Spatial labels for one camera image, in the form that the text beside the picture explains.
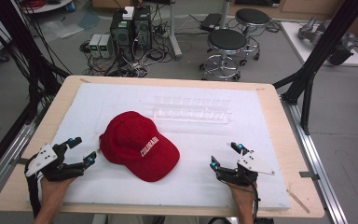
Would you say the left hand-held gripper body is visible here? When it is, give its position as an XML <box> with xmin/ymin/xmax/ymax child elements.
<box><xmin>25</xmin><ymin>143</ymin><xmax>86</xmax><ymax>183</ymax></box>

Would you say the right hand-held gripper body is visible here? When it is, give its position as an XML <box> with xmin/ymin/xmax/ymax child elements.
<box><xmin>215</xmin><ymin>150</ymin><xmax>276</xmax><ymax>188</ymax></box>

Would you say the red baseball cap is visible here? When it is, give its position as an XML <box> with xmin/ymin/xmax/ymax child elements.
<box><xmin>98</xmin><ymin>110</ymin><xmax>181</xmax><ymax>183</ymax></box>

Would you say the person's right hand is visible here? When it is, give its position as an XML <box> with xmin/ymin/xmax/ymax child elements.
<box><xmin>227</xmin><ymin>181</ymin><xmax>257</xmax><ymax>213</ymax></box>

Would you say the person's left hand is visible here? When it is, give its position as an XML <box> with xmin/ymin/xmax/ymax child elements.
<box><xmin>40</xmin><ymin>175</ymin><xmax>77</xmax><ymax>213</ymax></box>

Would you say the white foam mat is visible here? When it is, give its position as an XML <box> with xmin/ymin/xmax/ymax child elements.
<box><xmin>29</xmin><ymin>82</ymin><xmax>292</xmax><ymax>211</ymax></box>

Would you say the clear acrylic organizer rack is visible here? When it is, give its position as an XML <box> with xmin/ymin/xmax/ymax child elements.
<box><xmin>151</xmin><ymin>94</ymin><xmax>233</xmax><ymax>125</ymax></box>

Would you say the grey tape strip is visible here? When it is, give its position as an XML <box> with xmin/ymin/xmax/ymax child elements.
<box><xmin>298</xmin><ymin>171</ymin><xmax>321</xmax><ymax>182</ymax></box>

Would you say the thin wooden stick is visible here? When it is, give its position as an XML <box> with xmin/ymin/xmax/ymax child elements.
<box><xmin>286</xmin><ymin>188</ymin><xmax>311</xmax><ymax>215</ymax></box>

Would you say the grey power supply unit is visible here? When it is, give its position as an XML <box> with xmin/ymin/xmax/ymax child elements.
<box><xmin>98</xmin><ymin>34</ymin><xmax>115</xmax><ymax>60</ymax></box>
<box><xmin>88</xmin><ymin>33</ymin><xmax>103</xmax><ymax>59</ymax></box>

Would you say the black round stool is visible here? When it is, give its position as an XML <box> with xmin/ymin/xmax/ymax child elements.
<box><xmin>200</xmin><ymin>28</ymin><xmax>252</xmax><ymax>82</ymax></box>
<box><xmin>234</xmin><ymin>7</ymin><xmax>271</xmax><ymax>62</ymax></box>

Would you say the clear plastic sheet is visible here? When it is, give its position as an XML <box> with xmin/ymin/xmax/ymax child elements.
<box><xmin>37</xmin><ymin>19</ymin><xmax>86</xmax><ymax>42</ymax></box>

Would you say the black computer tower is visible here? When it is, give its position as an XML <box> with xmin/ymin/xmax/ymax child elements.
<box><xmin>132</xmin><ymin>5</ymin><xmax>154</xmax><ymax>52</ymax></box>
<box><xmin>109</xmin><ymin>10</ymin><xmax>135</xmax><ymax>61</ymax></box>

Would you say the white floor board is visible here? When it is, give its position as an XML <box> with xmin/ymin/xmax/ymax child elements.
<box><xmin>280</xmin><ymin>21</ymin><xmax>358</xmax><ymax>67</ymax></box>

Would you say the black flat case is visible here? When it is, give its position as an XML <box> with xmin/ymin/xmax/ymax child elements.
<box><xmin>199</xmin><ymin>12</ymin><xmax>224</xmax><ymax>33</ymax></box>

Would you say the grey metal table leg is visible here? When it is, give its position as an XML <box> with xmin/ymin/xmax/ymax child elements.
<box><xmin>167</xmin><ymin>0</ymin><xmax>184</xmax><ymax>61</ymax></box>

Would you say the round white table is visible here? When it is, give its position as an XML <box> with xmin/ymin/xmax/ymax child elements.
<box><xmin>19</xmin><ymin>0</ymin><xmax>75</xmax><ymax>15</ymax></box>

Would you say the white box on tower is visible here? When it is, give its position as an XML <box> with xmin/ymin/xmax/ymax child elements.
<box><xmin>121</xmin><ymin>6</ymin><xmax>136</xmax><ymax>21</ymax></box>

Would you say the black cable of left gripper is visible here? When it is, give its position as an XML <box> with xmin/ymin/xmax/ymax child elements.
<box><xmin>23</xmin><ymin>157</ymin><xmax>43</xmax><ymax>218</ymax></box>

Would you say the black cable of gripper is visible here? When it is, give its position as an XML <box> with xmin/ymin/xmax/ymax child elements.
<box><xmin>23</xmin><ymin>157</ymin><xmax>43</xmax><ymax>218</ymax></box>
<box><xmin>223</xmin><ymin>174</ymin><xmax>261</xmax><ymax>222</ymax></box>

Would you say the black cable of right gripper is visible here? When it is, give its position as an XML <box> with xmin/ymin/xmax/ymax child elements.
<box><xmin>223</xmin><ymin>174</ymin><xmax>261</xmax><ymax>222</ymax></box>

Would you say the aluminium rail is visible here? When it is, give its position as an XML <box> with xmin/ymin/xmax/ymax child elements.
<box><xmin>280</xmin><ymin>95</ymin><xmax>350</xmax><ymax>224</ymax></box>
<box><xmin>0</xmin><ymin>121</ymin><xmax>37</xmax><ymax>204</ymax></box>

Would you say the black metal frame post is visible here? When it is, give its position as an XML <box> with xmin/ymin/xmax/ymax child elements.
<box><xmin>0</xmin><ymin>0</ymin><xmax>73</xmax><ymax>126</ymax></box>
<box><xmin>272</xmin><ymin>0</ymin><xmax>358</xmax><ymax>136</ymax></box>

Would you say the tangle of floor cables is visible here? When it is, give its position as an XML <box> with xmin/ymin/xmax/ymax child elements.
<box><xmin>78</xmin><ymin>31</ymin><xmax>175</xmax><ymax>78</ymax></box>

